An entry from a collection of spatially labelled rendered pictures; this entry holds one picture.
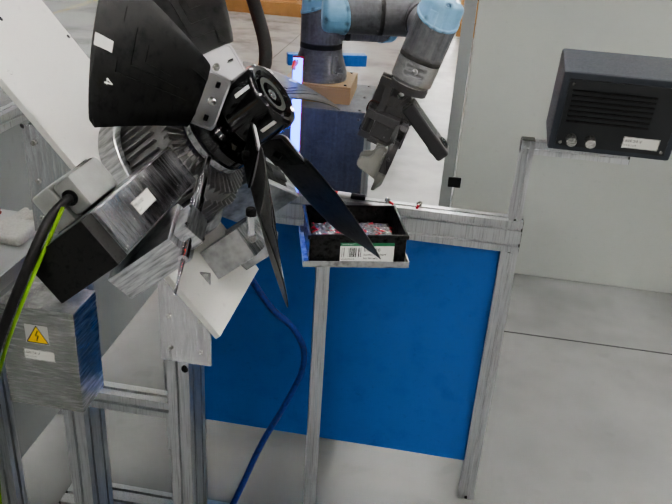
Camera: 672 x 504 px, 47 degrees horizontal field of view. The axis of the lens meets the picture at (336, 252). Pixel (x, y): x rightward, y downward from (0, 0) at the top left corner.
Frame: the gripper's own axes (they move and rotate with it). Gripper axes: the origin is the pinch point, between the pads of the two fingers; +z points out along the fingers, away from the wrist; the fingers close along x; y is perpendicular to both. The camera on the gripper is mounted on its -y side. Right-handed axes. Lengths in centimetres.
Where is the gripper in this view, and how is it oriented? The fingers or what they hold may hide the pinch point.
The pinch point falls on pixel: (378, 185)
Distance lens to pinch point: 145.1
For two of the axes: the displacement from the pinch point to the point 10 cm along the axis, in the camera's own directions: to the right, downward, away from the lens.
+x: -1.7, 4.2, -8.9
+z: -3.5, 8.2, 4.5
